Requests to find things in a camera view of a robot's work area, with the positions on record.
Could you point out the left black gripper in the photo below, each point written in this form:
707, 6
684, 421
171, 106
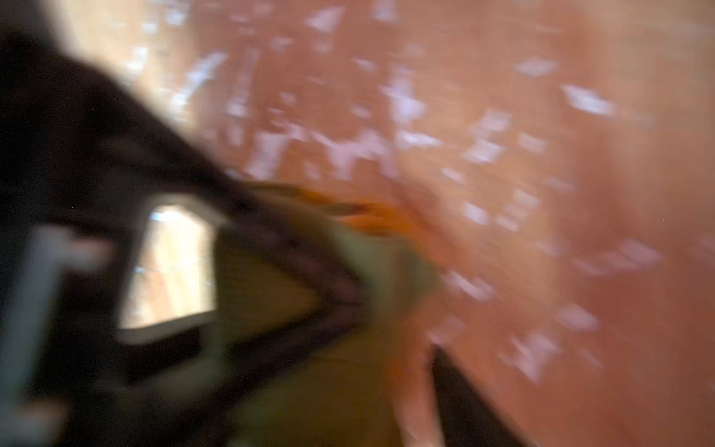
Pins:
82, 166

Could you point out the green striped sock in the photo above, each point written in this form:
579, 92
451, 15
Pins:
339, 396

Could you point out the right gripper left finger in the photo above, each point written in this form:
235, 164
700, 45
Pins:
268, 240

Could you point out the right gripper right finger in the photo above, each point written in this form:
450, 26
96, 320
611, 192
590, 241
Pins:
465, 418

